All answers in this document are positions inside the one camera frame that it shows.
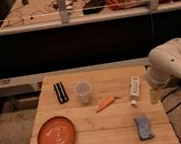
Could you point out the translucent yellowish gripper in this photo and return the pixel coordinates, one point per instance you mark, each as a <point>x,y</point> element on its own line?
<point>155,95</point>

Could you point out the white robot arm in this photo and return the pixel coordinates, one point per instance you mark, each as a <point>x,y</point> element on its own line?
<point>165,62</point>

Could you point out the white tube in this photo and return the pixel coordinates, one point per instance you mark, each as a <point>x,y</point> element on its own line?
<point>134,90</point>

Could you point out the blue sponge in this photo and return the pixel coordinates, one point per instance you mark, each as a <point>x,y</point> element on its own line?
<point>143,127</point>

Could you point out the clear plastic cup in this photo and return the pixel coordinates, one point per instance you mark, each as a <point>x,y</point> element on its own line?
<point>83,91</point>

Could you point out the black rectangular case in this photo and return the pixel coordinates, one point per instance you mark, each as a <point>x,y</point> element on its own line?
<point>61,94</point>

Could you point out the orange container on shelf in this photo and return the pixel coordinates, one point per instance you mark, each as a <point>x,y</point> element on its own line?
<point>117,4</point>

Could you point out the black bowl on shelf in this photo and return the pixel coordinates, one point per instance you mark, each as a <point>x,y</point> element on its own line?
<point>93,6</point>

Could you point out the orange plate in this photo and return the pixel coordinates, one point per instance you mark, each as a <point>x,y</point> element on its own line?
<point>57,130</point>

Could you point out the metal post left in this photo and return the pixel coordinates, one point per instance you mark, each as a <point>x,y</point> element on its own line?
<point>63,11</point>

